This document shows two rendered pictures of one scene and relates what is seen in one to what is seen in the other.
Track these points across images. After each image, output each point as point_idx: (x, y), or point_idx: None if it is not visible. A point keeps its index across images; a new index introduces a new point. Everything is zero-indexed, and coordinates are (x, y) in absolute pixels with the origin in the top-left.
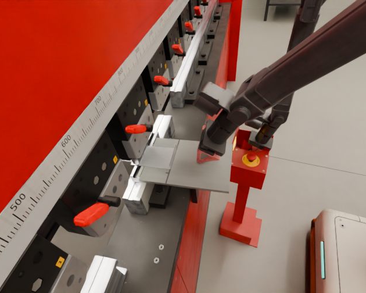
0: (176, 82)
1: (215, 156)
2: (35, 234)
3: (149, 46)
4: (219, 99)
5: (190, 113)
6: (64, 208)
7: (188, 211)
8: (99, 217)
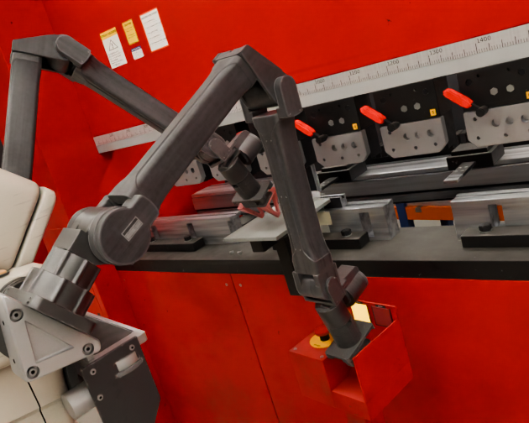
0: (484, 193)
1: (239, 205)
2: None
3: (313, 92)
4: (228, 143)
5: (434, 246)
6: None
7: (274, 279)
8: None
